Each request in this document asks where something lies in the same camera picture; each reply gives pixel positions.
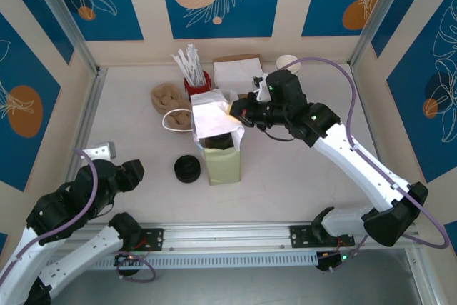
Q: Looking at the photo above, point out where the black plastic coffee lid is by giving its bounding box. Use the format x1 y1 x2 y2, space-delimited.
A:
209 134 236 151

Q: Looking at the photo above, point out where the printed paper takeout bag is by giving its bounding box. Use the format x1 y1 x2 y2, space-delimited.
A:
161 89 248 188

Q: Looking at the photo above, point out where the stack of paper cups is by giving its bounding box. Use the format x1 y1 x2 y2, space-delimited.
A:
276 54 303 74

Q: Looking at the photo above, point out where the red stirrer holder cup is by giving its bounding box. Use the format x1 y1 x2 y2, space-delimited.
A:
183 71 213 97

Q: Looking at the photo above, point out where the bundle of wrapped white stirrers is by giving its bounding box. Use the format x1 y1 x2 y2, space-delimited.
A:
170 44 212 86

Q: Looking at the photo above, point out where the stack of beige cup carriers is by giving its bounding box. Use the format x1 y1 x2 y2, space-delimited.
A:
149 82 194 133

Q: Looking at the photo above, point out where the black control board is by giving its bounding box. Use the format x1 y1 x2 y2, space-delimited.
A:
114 251 144 277
316 250 356 273

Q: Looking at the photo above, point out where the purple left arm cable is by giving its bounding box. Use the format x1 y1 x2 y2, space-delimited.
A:
0 146 157 284

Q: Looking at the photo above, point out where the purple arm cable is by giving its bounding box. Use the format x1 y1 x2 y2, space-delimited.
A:
0 146 157 284
284 56 451 251

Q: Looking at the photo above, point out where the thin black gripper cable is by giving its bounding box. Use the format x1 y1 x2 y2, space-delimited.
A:
261 127 298 142

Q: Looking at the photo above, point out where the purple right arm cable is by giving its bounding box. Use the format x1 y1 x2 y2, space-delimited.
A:
284 56 451 251

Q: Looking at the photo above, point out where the aluminium side rail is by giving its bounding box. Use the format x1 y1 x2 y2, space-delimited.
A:
52 67 108 228

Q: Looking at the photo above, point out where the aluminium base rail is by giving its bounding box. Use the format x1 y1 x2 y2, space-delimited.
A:
30 221 421 256

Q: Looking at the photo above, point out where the grey slotted cable duct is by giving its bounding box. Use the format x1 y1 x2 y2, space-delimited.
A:
45 251 319 271

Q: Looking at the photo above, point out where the aluminium frame post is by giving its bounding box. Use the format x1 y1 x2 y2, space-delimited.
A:
349 0 417 67
26 0 100 74

